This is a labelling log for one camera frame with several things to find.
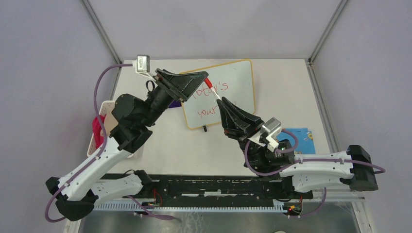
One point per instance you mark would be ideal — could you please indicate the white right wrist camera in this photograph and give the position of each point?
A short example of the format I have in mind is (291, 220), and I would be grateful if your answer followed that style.
(266, 135)

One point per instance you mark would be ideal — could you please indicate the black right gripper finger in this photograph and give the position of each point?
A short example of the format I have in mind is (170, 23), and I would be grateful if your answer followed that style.
(249, 117)
(229, 112)

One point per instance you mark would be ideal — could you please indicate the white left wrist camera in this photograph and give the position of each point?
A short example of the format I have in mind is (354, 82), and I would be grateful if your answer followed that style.
(142, 66)

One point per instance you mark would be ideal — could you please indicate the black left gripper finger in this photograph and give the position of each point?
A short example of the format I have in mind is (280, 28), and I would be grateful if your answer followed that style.
(173, 77)
(188, 85)

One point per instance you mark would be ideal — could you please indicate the beige cloth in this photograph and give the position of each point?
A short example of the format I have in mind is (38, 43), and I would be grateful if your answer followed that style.
(109, 121)

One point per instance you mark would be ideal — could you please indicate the blue patterned cloth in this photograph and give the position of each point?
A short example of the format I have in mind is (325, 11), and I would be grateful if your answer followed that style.
(305, 138)

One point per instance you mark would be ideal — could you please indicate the red marker cap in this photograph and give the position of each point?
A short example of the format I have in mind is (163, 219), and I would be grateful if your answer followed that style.
(208, 83)

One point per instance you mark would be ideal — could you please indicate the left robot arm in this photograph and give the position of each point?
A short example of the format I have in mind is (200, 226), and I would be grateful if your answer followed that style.
(79, 192)

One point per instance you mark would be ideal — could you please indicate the pink cloth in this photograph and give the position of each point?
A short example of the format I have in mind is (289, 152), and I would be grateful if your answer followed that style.
(98, 136)

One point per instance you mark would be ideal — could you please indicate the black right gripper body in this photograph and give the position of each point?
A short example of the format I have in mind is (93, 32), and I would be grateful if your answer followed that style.
(241, 136)

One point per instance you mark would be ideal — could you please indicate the red whiteboard marker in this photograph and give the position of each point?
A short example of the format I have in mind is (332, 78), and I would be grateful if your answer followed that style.
(214, 91)

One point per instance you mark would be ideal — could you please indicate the white plastic basket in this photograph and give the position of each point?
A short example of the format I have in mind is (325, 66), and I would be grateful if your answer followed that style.
(104, 106)

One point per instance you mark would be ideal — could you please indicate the right aluminium frame post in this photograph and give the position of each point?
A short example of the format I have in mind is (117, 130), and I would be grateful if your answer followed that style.
(329, 27)

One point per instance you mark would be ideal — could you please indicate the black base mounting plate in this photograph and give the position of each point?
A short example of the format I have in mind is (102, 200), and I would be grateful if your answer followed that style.
(218, 191)

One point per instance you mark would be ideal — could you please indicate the yellow-framed whiteboard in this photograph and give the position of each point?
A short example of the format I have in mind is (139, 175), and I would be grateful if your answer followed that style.
(233, 80)

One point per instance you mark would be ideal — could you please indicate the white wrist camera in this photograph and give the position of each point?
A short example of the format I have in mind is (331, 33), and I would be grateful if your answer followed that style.
(142, 66)
(266, 135)

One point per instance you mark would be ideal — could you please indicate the aluminium frame post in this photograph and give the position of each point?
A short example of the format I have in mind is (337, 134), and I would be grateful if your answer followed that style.
(329, 27)
(100, 30)

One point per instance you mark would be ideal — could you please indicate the left aluminium frame post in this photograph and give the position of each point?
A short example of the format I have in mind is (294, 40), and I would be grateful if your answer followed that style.
(100, 30)

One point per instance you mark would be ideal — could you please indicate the purple cloth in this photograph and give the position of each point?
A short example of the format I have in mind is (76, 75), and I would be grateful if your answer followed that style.
(175, 104)

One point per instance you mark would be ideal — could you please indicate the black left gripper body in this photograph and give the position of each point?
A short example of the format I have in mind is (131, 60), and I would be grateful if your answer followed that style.
(164, 83)

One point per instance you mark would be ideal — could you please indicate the white cable duct rail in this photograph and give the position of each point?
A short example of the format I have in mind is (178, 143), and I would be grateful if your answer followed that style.
(129, 205)

